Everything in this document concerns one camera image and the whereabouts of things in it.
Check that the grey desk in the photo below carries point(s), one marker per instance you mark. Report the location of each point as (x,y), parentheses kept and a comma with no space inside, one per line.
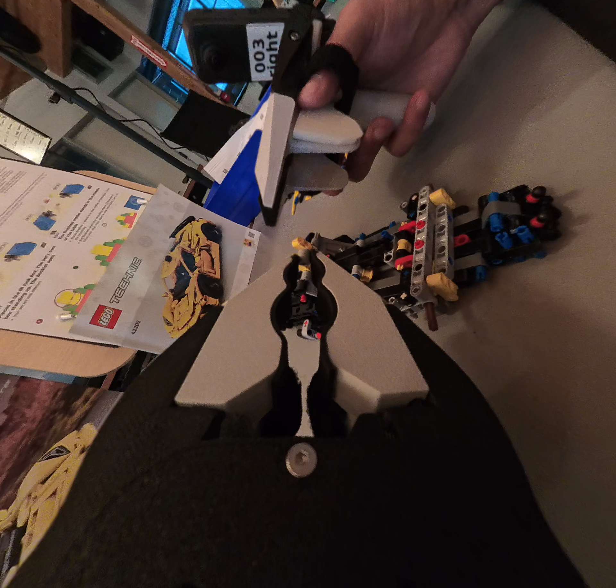
(529,357)

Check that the dark toy car box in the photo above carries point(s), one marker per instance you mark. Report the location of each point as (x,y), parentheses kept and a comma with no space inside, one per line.
(38,453)

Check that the brick-built toy car chassis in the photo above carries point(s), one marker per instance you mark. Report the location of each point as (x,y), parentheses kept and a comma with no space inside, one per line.
(505,222)

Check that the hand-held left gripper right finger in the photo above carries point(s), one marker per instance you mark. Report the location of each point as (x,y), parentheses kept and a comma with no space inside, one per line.
(375,352)

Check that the white paper slip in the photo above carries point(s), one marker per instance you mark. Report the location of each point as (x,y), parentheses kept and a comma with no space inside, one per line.
(231,155)

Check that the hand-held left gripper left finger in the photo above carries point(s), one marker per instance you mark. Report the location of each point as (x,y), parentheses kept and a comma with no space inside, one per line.
(231,357)

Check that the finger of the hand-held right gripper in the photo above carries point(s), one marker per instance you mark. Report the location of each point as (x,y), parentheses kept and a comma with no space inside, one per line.
(274,155)

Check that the black monitor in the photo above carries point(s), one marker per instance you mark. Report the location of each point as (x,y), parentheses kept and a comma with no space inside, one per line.
(202,121)

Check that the black metal pole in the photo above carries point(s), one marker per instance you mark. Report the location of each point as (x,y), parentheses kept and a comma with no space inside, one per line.
(120,116)

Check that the toy car instruction booklet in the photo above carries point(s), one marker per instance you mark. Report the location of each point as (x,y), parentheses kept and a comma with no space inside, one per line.
(144,270)

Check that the printed instruction sheet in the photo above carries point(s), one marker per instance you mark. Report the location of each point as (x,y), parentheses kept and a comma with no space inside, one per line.
(48,222)

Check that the person's right hand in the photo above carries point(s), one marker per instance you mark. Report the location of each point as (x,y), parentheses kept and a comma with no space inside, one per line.
(414,39)

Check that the blue storage bin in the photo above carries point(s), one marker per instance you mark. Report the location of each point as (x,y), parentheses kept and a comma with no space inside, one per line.
(236,189)

